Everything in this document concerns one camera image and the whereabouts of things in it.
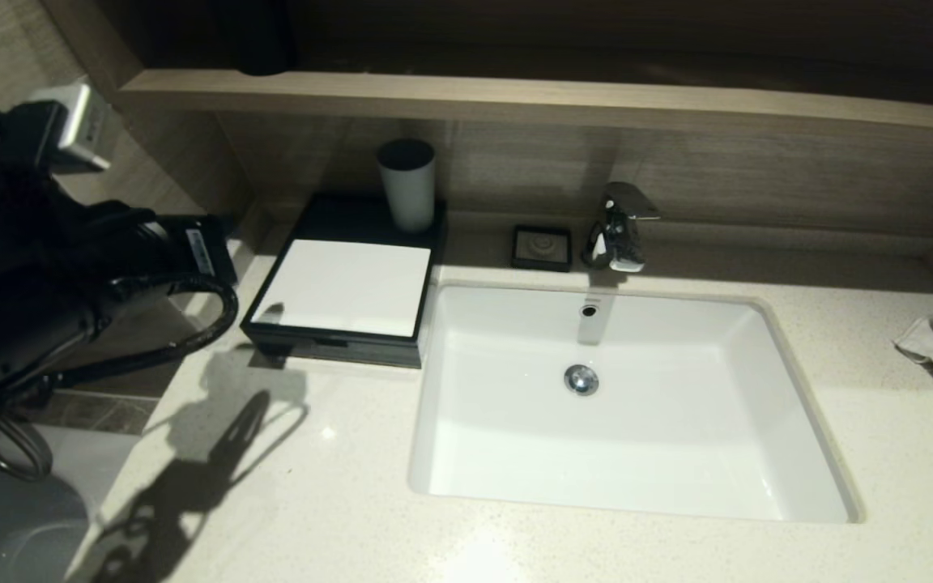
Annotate black sliding drawer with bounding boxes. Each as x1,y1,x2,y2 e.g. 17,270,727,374
288,336,422,370

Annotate black amenity box with drawer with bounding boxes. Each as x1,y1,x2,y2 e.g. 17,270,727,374
240,192,448,370

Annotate white rectangular pad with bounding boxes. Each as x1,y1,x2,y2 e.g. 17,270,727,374
249,238,433,339

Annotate black bottle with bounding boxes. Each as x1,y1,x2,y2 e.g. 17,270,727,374
207,0,299,77

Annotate grey cup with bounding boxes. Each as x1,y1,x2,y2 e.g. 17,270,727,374
376,138,437,236

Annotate black square soap dish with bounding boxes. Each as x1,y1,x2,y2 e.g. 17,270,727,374
511,223,574,273

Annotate chrome sink drain stopper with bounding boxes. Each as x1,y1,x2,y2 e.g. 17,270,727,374
563,364,600,398

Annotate chrome faucet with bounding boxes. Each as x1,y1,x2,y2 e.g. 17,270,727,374
581,181,662,274

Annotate white rectangular sink basin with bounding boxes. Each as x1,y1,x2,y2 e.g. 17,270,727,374
407,279,867,526

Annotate thin black looped cable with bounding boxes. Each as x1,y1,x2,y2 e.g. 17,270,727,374
45,271,241,385

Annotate chrome flexible hose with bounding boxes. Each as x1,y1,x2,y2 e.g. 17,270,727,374
0,405,55,484

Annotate light wooden wall shelf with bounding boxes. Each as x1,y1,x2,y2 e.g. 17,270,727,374
120,68,933,135

